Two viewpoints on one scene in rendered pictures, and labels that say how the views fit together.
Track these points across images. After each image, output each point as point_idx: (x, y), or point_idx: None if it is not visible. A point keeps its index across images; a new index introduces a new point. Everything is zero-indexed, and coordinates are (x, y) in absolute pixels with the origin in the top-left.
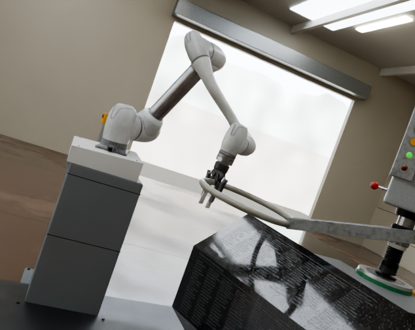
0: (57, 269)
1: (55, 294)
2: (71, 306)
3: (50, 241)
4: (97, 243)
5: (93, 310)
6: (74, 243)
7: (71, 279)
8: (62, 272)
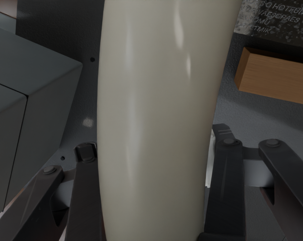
0: (38, 154)
1: (59, 129)
2: (70, 102)
3: (10, 197)
4: (15, 143)
5: (78, 73)
6: (14, 170)
7: (49, 128)
8: (41, 146)
